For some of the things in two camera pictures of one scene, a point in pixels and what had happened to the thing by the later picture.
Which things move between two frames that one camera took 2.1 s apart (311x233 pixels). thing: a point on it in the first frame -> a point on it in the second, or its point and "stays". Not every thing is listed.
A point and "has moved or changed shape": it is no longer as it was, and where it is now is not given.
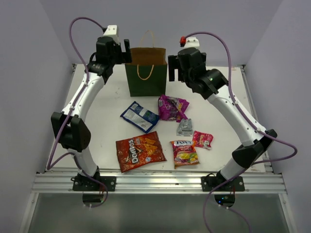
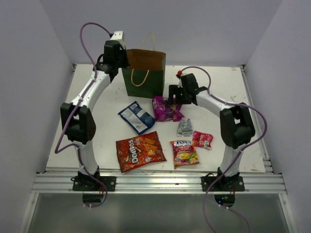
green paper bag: x=147 y=73 stays
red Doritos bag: x=140 y=151 stays
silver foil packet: x=185 y=128 stays
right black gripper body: x=204 y=57 -> x=181 y=98
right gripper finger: x=173 y=63 -> x=173 y=94
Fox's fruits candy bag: x=184 y=153 stays
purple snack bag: x=172 y=108 has moved or changed shape
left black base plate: x=85 y=183 stays
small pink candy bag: x=203 y=139 stays
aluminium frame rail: x=52 y=182 stays
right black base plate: x=208 y=183 stays
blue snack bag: x=144 y=119 has moved or changed shape
